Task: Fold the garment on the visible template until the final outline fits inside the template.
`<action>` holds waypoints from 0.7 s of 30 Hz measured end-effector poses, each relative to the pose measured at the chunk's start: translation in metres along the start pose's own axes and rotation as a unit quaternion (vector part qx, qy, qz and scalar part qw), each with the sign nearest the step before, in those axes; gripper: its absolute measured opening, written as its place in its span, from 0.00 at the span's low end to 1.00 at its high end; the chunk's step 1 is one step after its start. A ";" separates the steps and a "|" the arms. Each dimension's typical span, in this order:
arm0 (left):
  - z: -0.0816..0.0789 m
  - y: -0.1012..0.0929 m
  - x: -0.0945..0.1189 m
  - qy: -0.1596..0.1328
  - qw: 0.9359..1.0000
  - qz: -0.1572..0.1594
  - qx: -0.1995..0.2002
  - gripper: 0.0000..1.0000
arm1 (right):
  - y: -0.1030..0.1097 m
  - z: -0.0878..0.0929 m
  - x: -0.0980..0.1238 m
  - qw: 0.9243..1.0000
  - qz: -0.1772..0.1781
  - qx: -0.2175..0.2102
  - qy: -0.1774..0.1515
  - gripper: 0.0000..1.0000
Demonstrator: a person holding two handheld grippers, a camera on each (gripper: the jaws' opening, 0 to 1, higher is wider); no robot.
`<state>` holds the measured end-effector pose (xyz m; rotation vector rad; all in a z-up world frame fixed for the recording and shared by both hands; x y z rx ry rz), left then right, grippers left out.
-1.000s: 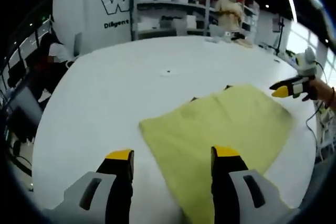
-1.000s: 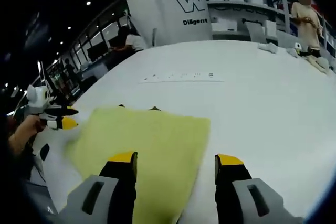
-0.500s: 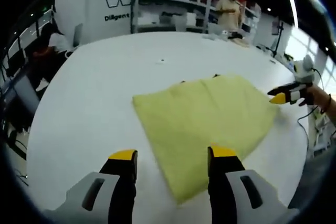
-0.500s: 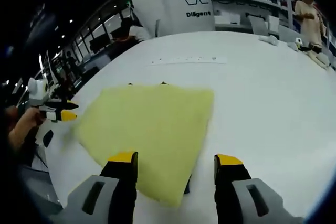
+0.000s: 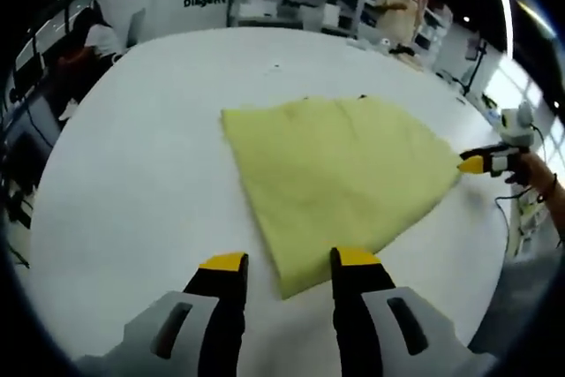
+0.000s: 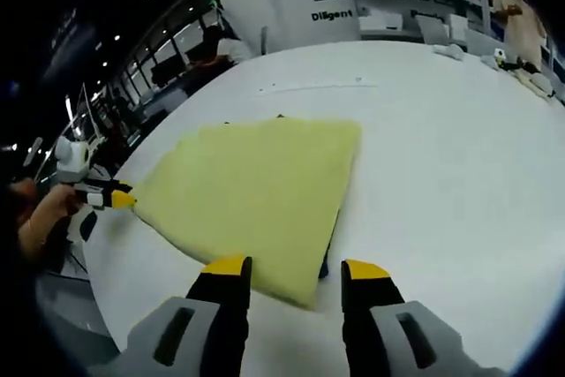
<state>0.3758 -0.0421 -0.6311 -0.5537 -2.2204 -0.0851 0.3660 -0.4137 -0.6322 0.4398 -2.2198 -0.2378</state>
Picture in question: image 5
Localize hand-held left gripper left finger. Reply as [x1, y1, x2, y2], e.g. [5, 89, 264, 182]
[79, 251, 249, 377]

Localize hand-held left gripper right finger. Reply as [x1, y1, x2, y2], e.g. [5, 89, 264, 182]
[330, 246, 480, 377]

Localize yellow grey blue garment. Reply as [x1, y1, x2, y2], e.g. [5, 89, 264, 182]
[220, 94, 463, 302]

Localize person's right hand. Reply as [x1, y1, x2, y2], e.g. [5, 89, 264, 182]
[504, 152, 555, 197]

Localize ceiling light strip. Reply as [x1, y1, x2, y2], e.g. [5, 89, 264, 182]
[483, 0, 516, 60]

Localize grey office desk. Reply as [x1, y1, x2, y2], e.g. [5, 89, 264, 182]
[0, 89, 61, 166]

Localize white chair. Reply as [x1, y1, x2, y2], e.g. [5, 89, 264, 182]
[112, 8, 147, 64]

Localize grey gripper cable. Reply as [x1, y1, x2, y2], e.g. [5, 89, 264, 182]
[528, 123, 551, 155]

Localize black table cable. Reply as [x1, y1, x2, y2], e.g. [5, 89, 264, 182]
[493, 186, 535, 259]

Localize black camera stand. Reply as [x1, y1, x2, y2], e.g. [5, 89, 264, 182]
[461, 39, 489, 95]

